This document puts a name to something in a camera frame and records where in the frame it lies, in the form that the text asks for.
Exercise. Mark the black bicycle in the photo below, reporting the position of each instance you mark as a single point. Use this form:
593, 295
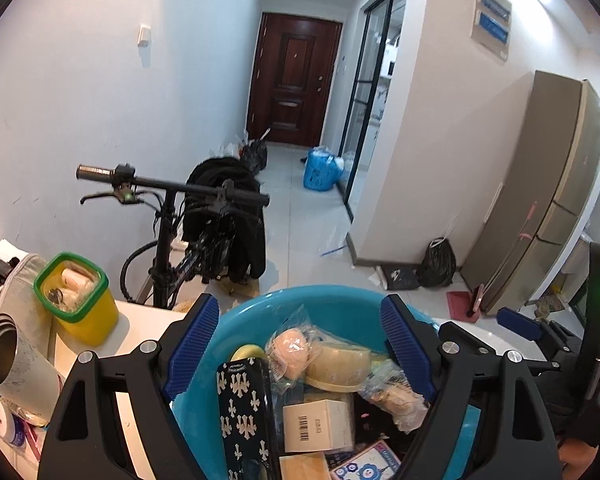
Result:
165, 240

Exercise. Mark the yellow green round thing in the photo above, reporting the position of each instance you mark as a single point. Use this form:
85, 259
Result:
250, 352

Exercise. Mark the person's right hand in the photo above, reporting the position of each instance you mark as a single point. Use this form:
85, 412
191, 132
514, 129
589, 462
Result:
585, 460

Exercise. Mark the white patterned metal cup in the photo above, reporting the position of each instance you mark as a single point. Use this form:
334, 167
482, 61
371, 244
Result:
30, 375

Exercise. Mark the black jacket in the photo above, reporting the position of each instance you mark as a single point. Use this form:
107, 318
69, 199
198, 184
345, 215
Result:
245, 240

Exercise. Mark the black framed glass door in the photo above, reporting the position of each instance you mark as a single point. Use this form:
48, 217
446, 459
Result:
365, 110

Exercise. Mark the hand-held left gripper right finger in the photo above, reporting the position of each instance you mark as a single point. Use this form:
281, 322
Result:
407, 350

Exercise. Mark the white plastic bag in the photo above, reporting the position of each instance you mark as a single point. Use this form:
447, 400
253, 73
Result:
225, 150

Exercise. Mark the black small device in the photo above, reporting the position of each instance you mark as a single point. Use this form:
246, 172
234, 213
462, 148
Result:
0, 267

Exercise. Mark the yellow container green rim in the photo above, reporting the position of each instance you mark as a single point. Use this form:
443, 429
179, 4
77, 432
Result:
87, 320

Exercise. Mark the beige tall fridge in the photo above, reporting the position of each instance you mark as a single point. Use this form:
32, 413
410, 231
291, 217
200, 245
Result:
540, 185

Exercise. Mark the grey electrical panel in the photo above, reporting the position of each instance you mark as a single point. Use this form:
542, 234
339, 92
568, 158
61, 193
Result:
490, 20

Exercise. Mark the red dustpan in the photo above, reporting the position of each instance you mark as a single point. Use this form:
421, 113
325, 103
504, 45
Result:
460, 305

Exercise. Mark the cream round lidded tub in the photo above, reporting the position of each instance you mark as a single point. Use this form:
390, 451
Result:
337, 365

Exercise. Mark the black trash bag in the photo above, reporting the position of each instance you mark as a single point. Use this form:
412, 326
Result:
254, 155
437, 265

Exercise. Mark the grey fabric pouch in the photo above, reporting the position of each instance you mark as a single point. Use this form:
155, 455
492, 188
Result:
22, 300

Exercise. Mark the white paper sheet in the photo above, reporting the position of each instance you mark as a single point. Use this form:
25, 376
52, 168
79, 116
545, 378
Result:
7, 250

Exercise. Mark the white small carton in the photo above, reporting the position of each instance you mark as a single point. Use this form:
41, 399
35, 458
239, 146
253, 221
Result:
320, 425

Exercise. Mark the clear packet of snacks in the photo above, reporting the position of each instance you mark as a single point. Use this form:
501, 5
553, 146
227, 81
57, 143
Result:
395, 395

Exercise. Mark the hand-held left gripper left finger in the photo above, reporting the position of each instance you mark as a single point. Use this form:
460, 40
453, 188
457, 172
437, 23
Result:
190, 350

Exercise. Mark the black case white crosses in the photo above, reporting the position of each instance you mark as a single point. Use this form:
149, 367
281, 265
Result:
245, 410

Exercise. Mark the blue plastic basin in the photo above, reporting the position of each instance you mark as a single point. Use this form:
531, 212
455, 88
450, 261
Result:
300, 300

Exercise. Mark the blue white printed box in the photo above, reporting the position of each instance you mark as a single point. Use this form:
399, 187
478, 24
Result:
365, 462

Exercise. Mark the round pastry snack packet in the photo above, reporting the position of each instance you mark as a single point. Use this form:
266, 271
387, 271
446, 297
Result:
290, 350

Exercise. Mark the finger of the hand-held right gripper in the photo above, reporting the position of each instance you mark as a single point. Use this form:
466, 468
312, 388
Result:
517, 322

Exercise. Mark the dark grey printed bag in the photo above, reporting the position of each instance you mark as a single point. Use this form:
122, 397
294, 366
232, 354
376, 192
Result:
400, 277

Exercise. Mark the dark brown entrance door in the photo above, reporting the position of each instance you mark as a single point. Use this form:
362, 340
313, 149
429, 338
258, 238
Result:
290, 75

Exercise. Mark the white round jar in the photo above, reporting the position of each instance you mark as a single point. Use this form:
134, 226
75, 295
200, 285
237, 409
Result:
0, 420

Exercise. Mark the blue plastic bag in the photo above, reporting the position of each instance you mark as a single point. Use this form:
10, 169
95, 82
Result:
322, 170

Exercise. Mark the blue straw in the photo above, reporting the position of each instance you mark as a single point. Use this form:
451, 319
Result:
332, 250

